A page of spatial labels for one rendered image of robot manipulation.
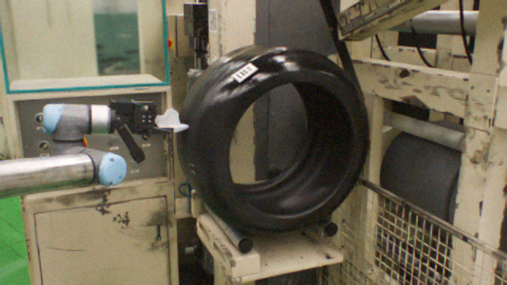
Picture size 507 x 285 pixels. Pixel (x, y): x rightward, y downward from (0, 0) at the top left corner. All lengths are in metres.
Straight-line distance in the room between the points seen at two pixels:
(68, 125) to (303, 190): 0.81
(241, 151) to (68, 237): 0.72
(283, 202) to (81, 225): 0.77
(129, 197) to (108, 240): 0.18
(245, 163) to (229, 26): 0.48
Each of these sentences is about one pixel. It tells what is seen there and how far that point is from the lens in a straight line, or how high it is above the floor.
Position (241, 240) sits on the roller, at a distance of 1.45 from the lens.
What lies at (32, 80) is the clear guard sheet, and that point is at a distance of 1.87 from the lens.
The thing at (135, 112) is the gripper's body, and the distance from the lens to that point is 1.33.
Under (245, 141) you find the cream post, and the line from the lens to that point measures 1.75.
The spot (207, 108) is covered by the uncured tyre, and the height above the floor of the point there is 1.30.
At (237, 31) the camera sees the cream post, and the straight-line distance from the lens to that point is 1.68.
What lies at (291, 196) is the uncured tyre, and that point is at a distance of 1.71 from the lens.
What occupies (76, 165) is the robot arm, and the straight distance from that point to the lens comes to 1.17.
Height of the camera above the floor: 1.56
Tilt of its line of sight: 15 degrees down
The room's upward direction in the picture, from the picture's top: straight up
